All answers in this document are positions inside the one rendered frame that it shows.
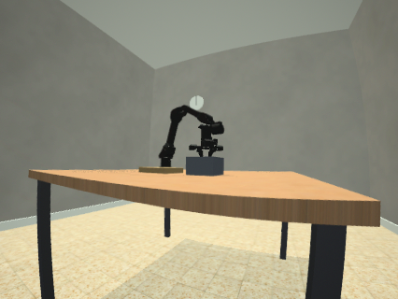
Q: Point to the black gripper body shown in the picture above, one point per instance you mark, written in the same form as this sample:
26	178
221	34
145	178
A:
195	147

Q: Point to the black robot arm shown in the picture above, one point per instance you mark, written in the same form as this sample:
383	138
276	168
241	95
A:
210	127

